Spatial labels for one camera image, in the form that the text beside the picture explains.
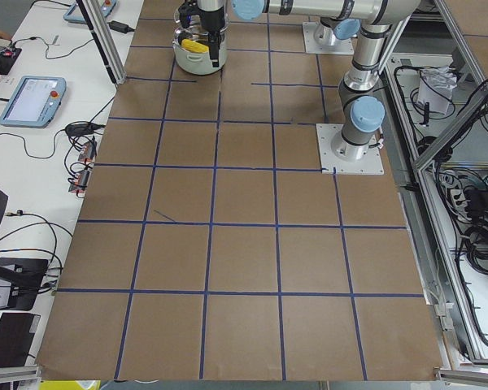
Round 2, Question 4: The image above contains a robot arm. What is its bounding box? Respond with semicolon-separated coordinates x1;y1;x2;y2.
231;0;420;162
174;1;360;46

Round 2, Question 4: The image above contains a pale green cooking pot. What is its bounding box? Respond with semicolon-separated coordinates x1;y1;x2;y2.
172;22;227;76

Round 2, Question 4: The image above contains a white paper bag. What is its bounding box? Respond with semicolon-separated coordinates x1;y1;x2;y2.
416;67;457;115

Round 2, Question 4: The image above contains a black monitor stand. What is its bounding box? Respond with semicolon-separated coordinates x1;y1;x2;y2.
0;258;48;311

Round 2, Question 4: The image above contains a black power adapter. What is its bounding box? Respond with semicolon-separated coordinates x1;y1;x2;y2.
108;20;135;34

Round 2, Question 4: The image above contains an aluminium frame post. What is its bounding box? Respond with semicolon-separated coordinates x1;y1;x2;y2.
76;0;126;85

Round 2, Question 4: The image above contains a blue teach pendant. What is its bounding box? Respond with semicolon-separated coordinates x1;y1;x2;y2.
0;76;67;128
63;0;120;24

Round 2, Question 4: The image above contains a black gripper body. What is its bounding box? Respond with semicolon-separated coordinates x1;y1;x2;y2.
177;0;199;28
197;0;224;33

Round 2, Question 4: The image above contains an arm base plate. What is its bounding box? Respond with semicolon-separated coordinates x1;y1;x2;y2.
302;22;354;55
316;123;384;176

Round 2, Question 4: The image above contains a yellow corn cob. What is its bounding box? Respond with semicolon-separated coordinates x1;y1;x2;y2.
180;38;209;54

